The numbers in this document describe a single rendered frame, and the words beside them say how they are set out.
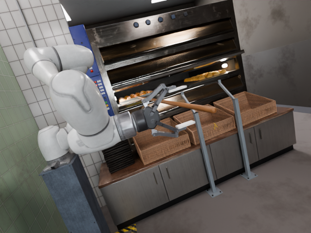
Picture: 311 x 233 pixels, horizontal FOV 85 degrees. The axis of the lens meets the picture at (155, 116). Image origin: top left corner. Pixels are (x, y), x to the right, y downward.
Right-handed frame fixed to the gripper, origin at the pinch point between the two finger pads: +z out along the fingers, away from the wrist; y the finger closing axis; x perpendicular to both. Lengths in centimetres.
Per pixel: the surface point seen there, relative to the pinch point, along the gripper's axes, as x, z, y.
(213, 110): -8.9, 15.4, 8.0
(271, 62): -238, 302, 23
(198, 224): -68, 11, 127
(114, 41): -154, -5, -65
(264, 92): -264, 303, 88
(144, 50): -152, 27, -47
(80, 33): -150, -37, -79
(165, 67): -153, 47, -21
